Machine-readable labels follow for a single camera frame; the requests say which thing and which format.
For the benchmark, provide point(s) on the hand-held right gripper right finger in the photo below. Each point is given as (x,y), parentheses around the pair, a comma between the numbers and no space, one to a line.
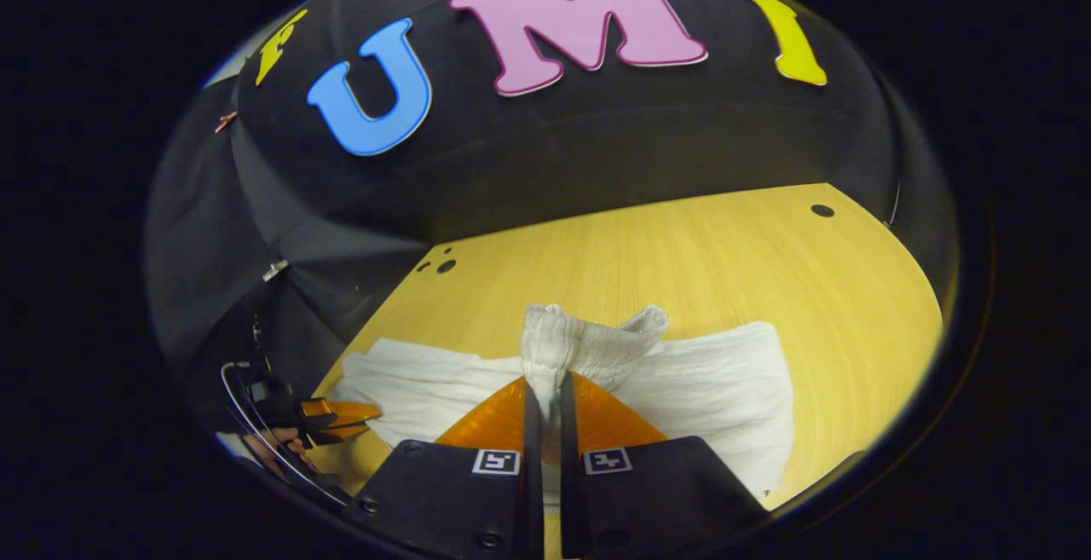
(569,475)

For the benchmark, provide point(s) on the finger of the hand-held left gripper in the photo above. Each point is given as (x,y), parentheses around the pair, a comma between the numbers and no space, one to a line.
(345,411)
(345,432)

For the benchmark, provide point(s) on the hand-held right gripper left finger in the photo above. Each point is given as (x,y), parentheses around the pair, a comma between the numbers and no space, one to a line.
(528,475)

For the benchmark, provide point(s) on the white jeans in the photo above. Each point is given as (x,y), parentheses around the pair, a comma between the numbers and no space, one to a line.
(699,381)

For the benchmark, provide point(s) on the white cloth clip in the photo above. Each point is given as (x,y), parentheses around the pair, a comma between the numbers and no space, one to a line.
(275,270)

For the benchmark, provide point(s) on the black backdrop cloth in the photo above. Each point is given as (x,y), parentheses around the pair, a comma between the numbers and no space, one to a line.
(554,168)

